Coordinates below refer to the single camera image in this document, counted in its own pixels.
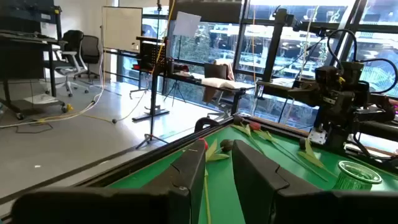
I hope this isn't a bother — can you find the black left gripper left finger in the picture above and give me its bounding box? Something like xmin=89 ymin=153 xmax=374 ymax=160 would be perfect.
xmin=11 ymin=139 xmax=208 ymax=224

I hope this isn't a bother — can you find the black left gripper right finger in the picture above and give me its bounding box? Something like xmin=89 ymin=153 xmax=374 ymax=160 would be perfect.
xmin=231 ymin=139 xmax=398 ymax=224

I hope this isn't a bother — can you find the red artificial tulip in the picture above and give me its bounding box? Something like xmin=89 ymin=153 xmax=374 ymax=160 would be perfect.
xmin=198 ymin=138 xmax=231 ymax=224
xmin=248 ymin=121 xmax=330 ymax=183

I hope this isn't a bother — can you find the green glass vase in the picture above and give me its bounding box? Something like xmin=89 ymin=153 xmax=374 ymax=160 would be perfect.
xmin=331 ymin=160 xmax=384 ymax=192

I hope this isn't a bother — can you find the green table mat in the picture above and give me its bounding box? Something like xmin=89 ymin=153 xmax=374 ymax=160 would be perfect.
xmin=105 ymin=123 xmax=398 ymax=224

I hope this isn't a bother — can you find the dark grey side desk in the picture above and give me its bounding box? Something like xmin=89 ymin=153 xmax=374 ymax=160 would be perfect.
xmin=257 ymin=79 xmax=321 ymax=108

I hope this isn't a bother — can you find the black tripod stand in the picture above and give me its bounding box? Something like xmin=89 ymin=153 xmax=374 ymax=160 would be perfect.
xmin=136 ymin=70 xmax=170 ymax=150

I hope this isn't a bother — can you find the black flat-base stand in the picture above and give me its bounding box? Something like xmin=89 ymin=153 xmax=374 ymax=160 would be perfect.
xmin=132 ymin=0 xmax=171 ymax=123

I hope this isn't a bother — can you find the black standing desk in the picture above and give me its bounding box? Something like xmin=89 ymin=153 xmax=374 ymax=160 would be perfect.
xmin=135 ymin=35 xmax=249 ymax=118

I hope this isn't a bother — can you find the white cloth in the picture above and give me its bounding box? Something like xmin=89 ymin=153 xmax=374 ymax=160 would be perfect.
xmin=201 ymin=77 xmax=251 ymax=91

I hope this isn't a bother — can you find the grey office chair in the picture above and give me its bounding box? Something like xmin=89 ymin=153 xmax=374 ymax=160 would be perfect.
xmin=202 ymin=59 xmax=237 ymax=105

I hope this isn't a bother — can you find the black perforated rack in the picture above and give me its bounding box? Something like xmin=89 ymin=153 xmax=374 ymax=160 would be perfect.
xmin=139 ymin=41 xmax=167 ymax=72

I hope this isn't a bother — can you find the black office chair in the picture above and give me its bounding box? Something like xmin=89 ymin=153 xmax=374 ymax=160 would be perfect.
xmin=78 ymin=34 xmax=102 ymax=82

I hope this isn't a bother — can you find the white sheet panel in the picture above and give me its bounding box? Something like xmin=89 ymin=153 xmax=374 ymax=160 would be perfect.
xmin=172 ymin=11 xmax=202 ymax=39

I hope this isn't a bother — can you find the white whiteboard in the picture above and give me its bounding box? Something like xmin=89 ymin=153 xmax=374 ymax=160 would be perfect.
xmin=101 ymin=6 xmax=144 ymax=54

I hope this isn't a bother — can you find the black rolling workbench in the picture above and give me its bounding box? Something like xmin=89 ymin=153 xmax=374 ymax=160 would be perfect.
xmin=0 ymin=0 xmax=68 ymax=121

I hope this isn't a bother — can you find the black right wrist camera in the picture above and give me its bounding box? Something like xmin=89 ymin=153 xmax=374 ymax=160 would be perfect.
xmin=314 ymin=65 xmax=341 ymax=87

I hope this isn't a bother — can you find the black table frame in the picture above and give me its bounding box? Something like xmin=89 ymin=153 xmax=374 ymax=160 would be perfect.
xmin=74 ymin=114 xmax=398 ymax=190

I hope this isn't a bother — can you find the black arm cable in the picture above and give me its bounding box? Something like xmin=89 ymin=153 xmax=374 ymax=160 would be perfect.
xmin=325 ymin=28 xmax=359 ymax=74
xmin=359 ymin=57 xmax=398 ymax=95

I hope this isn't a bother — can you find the black clamp handle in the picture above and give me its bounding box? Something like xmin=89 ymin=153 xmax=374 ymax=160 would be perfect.
xmin=194 ymin=116 xmax=221 ymax=133

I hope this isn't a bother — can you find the black post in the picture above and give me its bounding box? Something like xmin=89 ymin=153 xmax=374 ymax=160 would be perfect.
xmin=262 ymin=7 xmax=332 ymax=83

